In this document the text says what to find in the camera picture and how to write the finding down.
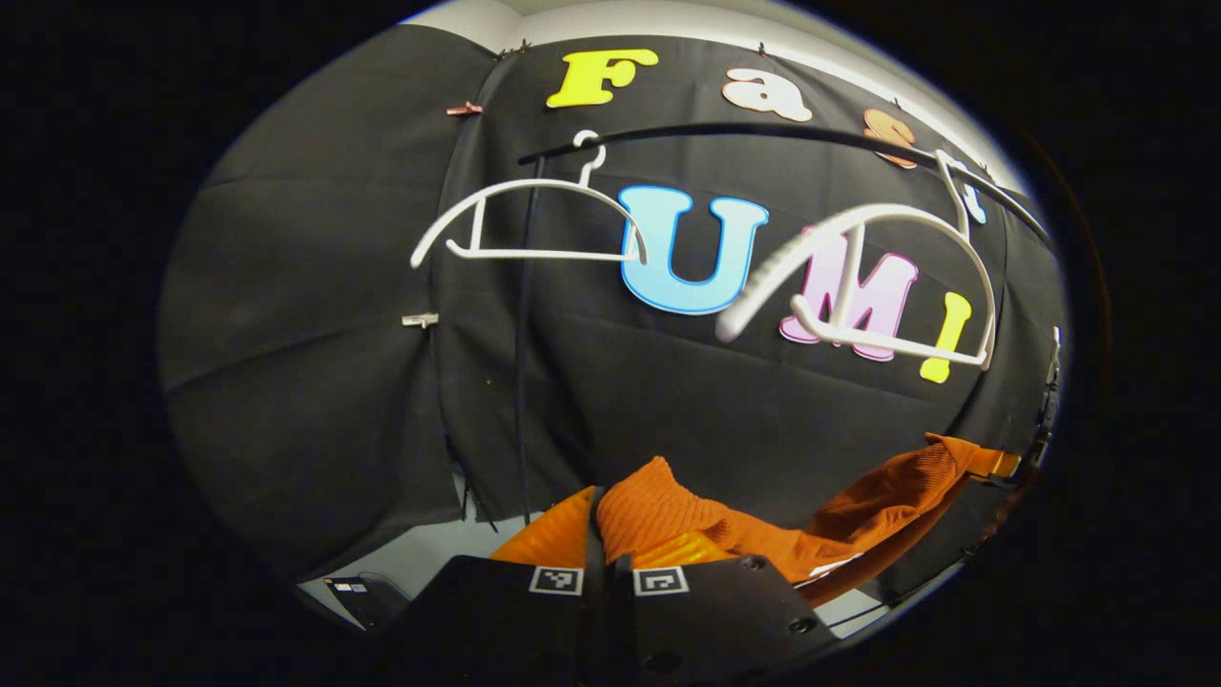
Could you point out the black clothes rack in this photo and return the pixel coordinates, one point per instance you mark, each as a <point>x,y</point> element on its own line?
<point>725,128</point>

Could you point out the black floor device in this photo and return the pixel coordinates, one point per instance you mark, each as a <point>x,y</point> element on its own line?
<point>358,596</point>

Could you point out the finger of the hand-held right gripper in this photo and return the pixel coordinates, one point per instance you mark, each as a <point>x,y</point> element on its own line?
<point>1002,465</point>

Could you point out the white plastic clothes hanger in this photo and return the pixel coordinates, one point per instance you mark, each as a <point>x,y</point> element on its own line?
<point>534,183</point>
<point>768,277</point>

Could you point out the copper spring clip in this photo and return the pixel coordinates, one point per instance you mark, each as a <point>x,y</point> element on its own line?
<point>465,109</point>

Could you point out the silver spring clip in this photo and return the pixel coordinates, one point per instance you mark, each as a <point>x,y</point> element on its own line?
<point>420,320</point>

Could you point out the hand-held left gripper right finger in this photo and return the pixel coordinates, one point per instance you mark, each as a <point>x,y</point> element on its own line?
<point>725,620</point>

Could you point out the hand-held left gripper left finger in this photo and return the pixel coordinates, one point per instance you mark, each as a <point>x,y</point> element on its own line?
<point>496,620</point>

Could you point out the black backdrop cloth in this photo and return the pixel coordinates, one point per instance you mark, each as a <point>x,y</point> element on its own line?
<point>315,382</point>

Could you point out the orange jacket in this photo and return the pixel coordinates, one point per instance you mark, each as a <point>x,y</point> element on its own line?
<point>858,515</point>

